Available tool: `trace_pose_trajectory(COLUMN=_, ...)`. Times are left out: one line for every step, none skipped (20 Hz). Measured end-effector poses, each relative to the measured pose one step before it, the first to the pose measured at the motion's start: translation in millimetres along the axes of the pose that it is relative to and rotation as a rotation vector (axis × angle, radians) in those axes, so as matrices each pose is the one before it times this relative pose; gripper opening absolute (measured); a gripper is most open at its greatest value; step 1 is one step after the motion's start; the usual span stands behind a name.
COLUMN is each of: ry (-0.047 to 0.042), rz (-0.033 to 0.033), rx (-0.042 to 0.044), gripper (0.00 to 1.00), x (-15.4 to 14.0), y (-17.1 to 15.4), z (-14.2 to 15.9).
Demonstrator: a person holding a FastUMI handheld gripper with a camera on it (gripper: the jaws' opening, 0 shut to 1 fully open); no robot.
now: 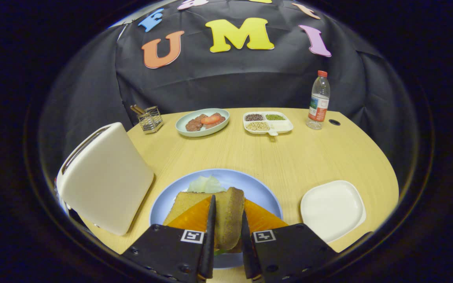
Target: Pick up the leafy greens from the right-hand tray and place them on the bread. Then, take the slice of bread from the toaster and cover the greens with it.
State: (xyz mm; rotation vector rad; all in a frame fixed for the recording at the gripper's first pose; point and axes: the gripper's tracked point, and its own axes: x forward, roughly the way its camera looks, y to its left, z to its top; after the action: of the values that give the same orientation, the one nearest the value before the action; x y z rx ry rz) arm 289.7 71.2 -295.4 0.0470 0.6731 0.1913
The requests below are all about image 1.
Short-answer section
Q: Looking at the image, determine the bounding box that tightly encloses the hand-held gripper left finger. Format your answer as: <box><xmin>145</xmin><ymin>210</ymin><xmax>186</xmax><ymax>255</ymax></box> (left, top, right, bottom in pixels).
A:
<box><xmin>121</xmin><ymin>195</ymin><xmax>216</xmax><ymax>283</ymax></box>

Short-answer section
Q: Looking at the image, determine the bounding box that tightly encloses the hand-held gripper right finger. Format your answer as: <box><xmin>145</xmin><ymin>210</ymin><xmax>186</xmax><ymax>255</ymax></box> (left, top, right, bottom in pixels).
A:
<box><xmin>241</xmin><ymin>198</ymin><xmax>339</xmax><ymax>283</ymax></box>

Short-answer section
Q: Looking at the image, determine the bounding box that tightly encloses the brown bread slice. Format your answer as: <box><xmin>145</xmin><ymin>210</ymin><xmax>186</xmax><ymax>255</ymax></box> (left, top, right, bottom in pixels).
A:
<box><xmin>215</xmin><ymin>187</ymin><xmax>245</xmax><ymax>253</ymax></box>

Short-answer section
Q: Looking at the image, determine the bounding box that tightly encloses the green lettuce leaf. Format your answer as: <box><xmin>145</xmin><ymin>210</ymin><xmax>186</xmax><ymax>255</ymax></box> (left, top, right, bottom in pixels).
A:
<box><xmin>188</xmin><ymin>175</ymin><xmax>227</xmax><ymax>194</ymax></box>

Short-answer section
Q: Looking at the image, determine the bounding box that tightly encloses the square toast slice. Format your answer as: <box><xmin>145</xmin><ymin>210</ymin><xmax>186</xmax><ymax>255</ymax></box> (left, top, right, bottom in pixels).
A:
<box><xmin>164</xmin><ymin>191</ymin><xmax>227</xmax><ymax>226</ymax></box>

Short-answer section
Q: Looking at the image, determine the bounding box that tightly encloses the white square plate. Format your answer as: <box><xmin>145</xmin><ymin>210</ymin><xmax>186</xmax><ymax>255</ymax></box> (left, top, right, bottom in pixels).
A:
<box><xmin>300</xmin><ymin>180</ymin><xmax>366</xmax><ymax>243</ymax></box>

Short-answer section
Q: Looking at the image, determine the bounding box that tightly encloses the blue plate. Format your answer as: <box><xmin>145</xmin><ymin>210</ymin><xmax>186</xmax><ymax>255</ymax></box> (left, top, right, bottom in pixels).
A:
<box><xmin>149</xmin><ymin>169</ymin><xmax>283</xmax><ymax>269</ymax></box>

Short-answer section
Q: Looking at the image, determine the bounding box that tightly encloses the white toaster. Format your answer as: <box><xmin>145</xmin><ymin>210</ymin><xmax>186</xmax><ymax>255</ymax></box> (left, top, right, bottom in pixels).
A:
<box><xmin>56</xmin><ymin>122</ymin><xmax>155</xmax><ymax>236</ymax></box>

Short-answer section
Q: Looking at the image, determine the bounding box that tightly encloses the pale green plate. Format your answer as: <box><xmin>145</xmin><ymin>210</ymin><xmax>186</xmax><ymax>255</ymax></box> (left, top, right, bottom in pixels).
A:
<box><xmin>175</xmin><ymin>108</ymin><xmax>230</xmax><ymax>137</ymax></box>

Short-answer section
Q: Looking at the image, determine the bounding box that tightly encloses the white divided dish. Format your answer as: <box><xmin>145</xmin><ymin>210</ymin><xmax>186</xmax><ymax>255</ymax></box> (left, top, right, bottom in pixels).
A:
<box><xmin>243</xmin><ymin>111</ymin><xmax>294</xmax><ymax>137</ymax></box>

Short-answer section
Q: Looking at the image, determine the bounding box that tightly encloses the clear plastic water bottle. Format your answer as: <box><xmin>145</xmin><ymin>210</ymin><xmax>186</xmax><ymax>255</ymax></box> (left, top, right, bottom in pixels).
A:
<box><xmin>306</xmin><ymin>70</ymin><xmax>331</xmax><ymax>130</ymax></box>

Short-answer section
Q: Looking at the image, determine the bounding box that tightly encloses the black backdrop cloth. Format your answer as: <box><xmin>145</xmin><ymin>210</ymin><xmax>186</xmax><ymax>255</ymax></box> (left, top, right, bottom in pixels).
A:
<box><xmin>40</xmin><ymin>0</ymin><xmax>416</xmax><ymax>189</ymax></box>

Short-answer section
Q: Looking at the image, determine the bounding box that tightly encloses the clear wire basket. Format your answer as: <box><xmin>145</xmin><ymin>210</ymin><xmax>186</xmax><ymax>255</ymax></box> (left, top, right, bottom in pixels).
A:
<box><xmin>137</xmin><ymin>106</ymin><xmax>164</xmax><ymax>134</ymax></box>

